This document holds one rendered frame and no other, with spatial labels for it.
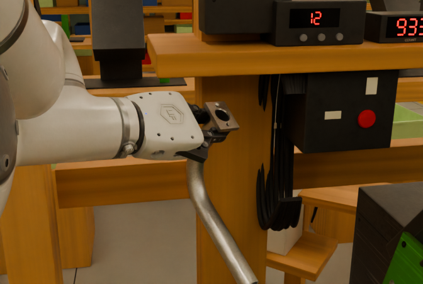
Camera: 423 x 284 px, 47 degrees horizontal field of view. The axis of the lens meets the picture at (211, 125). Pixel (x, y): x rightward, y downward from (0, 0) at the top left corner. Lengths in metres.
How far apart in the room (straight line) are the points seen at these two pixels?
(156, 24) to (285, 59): 6.84
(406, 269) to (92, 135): 0.51
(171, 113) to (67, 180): 0.41
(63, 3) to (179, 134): 6.99
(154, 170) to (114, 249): 2.18
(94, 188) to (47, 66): 0.63
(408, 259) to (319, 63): 0.33
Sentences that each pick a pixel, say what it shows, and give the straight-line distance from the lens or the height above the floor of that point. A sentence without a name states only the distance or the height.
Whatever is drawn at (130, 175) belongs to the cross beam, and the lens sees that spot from 1.05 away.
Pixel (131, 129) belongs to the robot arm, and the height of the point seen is 1.47.
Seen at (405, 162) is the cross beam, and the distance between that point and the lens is 1.23.
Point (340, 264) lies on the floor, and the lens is 3.11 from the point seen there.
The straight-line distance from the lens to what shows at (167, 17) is 10.03.
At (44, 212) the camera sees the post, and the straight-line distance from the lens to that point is 0.99.
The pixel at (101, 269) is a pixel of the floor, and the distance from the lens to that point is 3.04.
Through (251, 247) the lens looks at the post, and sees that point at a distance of 1.07.
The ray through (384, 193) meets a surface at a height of 1.24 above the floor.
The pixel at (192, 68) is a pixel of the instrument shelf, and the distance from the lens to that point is 0.78.
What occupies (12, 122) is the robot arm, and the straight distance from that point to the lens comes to 0.19.
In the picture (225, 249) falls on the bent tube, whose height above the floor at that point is 1.25.
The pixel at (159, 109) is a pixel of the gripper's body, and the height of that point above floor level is 1.47.
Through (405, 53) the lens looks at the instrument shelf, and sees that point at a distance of 0.90.
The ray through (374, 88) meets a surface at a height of 1.47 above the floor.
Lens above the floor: 1.66
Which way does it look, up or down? 18 degrees down
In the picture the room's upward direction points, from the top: straight up
